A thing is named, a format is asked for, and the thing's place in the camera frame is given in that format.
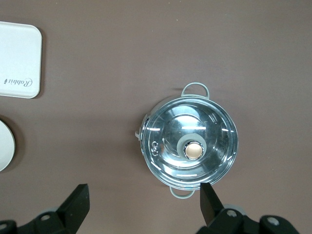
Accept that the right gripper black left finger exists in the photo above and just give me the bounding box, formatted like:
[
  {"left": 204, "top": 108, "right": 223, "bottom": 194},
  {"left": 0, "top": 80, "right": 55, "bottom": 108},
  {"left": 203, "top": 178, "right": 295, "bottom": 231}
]
[{"left": 24, "top": 183, "right": 91, "bottom": 234}]

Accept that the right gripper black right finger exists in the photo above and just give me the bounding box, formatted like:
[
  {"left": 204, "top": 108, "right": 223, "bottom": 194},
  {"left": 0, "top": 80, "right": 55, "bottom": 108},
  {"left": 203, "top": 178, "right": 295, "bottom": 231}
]
[{"left": 196, "top": 182, "right": 259, "bottom": 234}]

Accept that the cream round plate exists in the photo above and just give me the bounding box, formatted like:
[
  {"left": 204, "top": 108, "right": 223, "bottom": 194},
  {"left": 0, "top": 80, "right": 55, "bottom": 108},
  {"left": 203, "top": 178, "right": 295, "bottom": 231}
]
[{"left": 0, "top": 118, "right": 16, "bottom": 172}]

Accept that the cream rabbit print tray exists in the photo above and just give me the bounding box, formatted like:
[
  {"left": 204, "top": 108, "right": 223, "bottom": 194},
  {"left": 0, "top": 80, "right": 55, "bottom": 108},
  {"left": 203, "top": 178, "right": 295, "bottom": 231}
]
[{"left": 0, "top": 21, "right": 42, "bottom": 99}]

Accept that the glass pot lid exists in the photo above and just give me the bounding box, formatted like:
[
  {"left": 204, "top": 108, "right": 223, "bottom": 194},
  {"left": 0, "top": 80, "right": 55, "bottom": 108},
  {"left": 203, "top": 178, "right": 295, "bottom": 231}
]
[{"left": 140, "top": 96, "right": 237, "bottom": 191}]

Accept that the steel pot with glass lid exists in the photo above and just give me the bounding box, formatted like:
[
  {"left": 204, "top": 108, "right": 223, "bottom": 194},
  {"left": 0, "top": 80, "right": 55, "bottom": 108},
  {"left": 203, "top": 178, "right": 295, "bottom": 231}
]
[{"left": 135, "top": 82, "right": 237, "bottom": 199}]

